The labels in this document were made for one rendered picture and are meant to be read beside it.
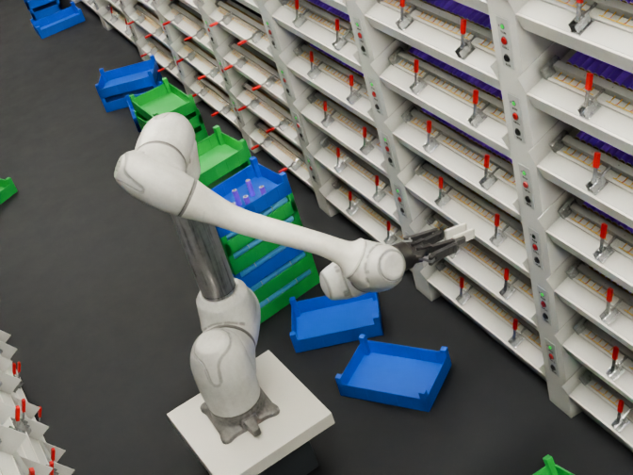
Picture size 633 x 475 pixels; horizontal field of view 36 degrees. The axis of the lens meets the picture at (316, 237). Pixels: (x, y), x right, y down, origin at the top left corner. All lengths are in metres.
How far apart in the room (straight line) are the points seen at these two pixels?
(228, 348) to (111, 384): 0.94
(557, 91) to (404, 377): 1.23
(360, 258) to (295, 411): 0.63
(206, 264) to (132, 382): 0.90
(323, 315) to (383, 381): 0.41
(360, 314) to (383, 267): 1.10
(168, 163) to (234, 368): 0.60
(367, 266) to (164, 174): 0.53
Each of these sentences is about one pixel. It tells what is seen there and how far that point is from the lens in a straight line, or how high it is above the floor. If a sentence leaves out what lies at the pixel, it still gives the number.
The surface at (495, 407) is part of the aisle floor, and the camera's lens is 2.98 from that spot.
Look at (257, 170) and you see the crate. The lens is 3.46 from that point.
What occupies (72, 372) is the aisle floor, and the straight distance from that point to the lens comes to 3.65.
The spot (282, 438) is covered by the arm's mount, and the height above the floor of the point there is 0.24.
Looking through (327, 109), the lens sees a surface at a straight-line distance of 3.54.
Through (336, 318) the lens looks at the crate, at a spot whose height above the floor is 0.00.
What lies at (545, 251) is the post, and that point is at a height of 0.61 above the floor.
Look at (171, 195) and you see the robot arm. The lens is 2.36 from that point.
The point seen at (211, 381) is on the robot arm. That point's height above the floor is 0.44.
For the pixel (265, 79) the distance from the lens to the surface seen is 3.91.
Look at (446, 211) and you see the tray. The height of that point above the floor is 0.49.
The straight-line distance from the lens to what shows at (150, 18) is 5.33.
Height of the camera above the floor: 2.18
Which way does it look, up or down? 35 degrees down
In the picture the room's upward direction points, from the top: 17 degrees counter-clockwise
